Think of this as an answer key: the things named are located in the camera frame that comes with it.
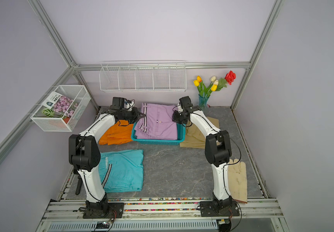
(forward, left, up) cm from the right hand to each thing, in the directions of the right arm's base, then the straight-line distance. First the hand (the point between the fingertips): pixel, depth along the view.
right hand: (172, 117), depth 96 cm
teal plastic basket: (-12, -5, -4) cm, 14 cm away
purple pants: (-4, +10, -1) cm, 11 cm away
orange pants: (-4, +37, -10) cm, 39 cm away
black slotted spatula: (-39, +54, -14) cm, 68 cm away
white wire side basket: (-16, +64, +19) cm, 69 cm away
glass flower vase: (+15, -22, -1) cm, 27 cm away
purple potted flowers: (-8, +57, +20) cm, 61 cm away
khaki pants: (-9, -15, -12) cm, 21 cm away
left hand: (-1, +17, +5) cm, 18 cm away
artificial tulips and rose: (+13, -28, +16) cm, 35 cm away
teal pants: (-31, +31, -11) cm, 45 cm away
